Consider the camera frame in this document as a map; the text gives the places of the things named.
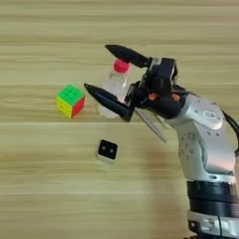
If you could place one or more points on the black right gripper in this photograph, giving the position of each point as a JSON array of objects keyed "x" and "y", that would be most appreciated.
[{"x": 165, "y": 104}]

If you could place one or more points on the clear bottle with red cap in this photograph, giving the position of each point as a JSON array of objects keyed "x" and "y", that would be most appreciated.
[{"x": 115, "y": 84}]

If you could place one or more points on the small white box black face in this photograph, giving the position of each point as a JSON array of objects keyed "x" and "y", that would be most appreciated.
[{"x": 107, "y": 151}]

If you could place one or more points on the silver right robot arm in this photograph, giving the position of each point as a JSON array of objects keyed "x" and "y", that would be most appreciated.
[{"x": 205, "y": 146}]

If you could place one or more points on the black box with white label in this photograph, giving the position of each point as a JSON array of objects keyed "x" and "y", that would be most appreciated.
[{"x": 161, "y": 74}]

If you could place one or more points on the multicoloured puzzle cube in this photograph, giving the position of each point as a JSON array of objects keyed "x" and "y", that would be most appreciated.
[{"x": 70, "y": 101}]

